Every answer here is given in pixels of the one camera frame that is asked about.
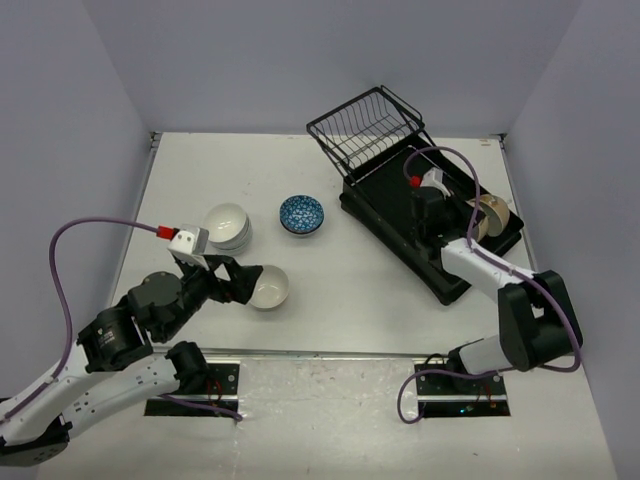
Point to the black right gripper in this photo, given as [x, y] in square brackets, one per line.
[451, 202]

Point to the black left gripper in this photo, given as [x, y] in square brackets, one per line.
[242, 280]

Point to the light blue ribbed bowl back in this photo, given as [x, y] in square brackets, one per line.
[223, 211]

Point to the light blue ribbed bowl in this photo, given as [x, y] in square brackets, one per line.
[239, 248]
[223, 211]
[242, 237]

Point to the beige leaf pattern bowl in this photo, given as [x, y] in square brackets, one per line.
[483, 219]

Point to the light blue ribbed bowl front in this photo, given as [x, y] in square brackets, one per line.
[242, 237]

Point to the orange flower beige bowl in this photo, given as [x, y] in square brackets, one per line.
[271, 289]

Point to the beige floral bowl back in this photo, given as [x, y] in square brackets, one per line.
[497, 213]

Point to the red patterned white bowl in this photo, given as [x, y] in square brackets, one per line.
[301, 215]

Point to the black wire dish rack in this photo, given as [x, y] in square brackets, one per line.
[377, 141]

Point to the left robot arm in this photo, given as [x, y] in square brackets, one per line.
[94, 381]

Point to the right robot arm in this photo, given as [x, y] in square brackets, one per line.
[536, 320]

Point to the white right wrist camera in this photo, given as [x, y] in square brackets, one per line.
[433, 178]

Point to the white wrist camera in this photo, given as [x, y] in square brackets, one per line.
[433, 178]
[187, 243]

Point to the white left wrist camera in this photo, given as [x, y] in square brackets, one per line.
[187, 243]

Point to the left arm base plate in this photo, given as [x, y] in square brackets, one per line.
[215, 397]

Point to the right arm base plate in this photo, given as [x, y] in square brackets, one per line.
[442, 396]

